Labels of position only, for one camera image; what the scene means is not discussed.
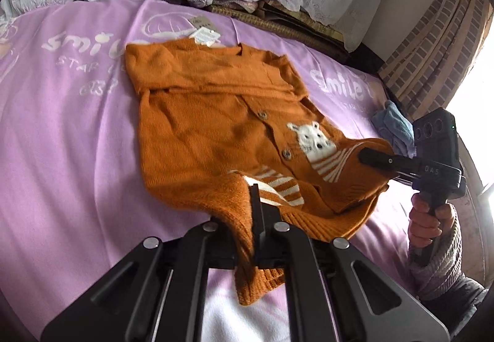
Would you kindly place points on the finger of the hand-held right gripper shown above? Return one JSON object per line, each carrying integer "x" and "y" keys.
{"x": 386, "y": 162}

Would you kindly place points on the person's right forearm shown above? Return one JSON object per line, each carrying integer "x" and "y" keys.
{"x": 444, "y": 268}

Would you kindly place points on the light blue cloth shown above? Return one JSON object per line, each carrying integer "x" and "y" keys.
{"x": 393, "y": 122}

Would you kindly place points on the orange knit cardigan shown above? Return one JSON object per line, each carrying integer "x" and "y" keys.
{"x": 200, "y": 125}

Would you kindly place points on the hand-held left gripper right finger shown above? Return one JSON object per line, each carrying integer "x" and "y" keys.
{"x": 270, "y": 241}

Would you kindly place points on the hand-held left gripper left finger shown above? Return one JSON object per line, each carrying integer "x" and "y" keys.
{"x": 216, "y": 245}

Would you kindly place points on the person's right hand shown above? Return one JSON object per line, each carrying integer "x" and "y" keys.
{"x": 424, "y": 226}

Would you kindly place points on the brick patterned curtain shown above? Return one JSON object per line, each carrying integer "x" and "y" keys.
{"x": 432, "y": 56}

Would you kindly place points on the grey paper hang tag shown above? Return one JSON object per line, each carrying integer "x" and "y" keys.
{"x": 200, "y": 22}

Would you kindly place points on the brown woven mat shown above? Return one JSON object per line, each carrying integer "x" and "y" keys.
{"x": 278, "y": 27}

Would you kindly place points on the white paper hang tag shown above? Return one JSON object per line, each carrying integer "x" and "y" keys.
{"x": 203, "y": 36}

